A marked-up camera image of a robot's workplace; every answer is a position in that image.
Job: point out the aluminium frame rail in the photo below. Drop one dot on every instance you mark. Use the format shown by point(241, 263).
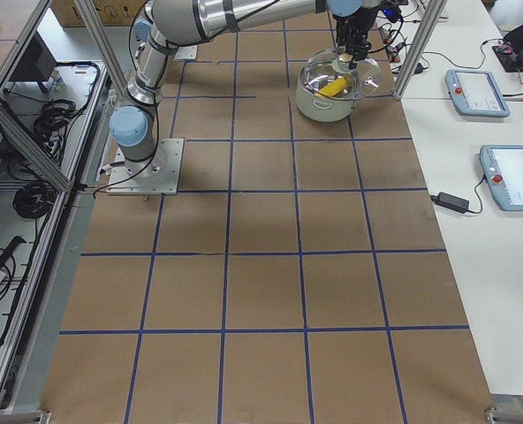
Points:
point(45, 199)

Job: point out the lower teach pendant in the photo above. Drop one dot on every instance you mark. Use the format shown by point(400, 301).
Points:
point(502, 166)

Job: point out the cardboard box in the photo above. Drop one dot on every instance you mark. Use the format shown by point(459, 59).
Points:
point(112, 13)

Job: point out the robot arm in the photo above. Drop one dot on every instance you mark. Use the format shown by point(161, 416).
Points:
point(181, 24)

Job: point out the glass pot lid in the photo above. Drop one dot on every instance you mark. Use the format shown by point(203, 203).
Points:
point(367, 71)

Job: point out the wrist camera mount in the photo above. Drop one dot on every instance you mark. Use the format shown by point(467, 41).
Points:
point(391, 9)

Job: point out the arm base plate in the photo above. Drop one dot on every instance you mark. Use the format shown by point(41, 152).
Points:
point(160, 177)

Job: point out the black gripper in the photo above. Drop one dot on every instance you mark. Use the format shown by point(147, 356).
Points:
point(362, 22)

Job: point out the black power brick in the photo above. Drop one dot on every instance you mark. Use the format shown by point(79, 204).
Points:
point(451, 202)

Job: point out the aluminium frame post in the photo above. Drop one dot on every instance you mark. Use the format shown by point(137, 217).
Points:
point(420, 40)

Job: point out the pale green cooking pot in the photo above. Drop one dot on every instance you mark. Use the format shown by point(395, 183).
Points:
point(314, 76)

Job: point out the yellow corn cob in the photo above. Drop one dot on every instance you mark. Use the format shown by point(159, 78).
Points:
point(335, 89)

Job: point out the teach pendant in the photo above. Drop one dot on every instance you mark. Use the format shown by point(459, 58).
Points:
point(502, 166)
point(476, 94)

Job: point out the black monitor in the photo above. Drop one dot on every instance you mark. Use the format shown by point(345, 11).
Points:
point(36, 65)

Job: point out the upper teach pendant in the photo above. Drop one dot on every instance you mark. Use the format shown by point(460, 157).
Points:
point(476, 94)

